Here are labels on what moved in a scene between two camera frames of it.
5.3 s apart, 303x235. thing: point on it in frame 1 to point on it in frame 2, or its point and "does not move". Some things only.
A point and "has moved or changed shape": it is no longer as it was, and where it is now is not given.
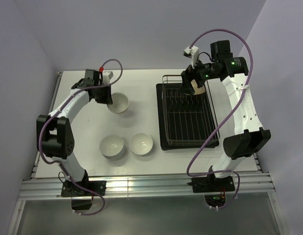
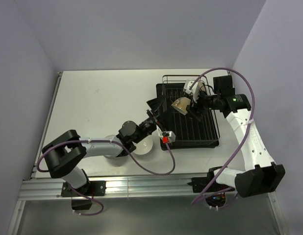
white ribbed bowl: [141, 144] has moved or changed shape
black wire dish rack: [185, 121] does not move
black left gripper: [108, 99] to [155, 105]
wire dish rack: [189, 118] does not move
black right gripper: [189, 74] to [197, 106]
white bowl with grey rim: [112, 147] to [117, 161]
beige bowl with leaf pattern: [197, 90] has moved or changed shape
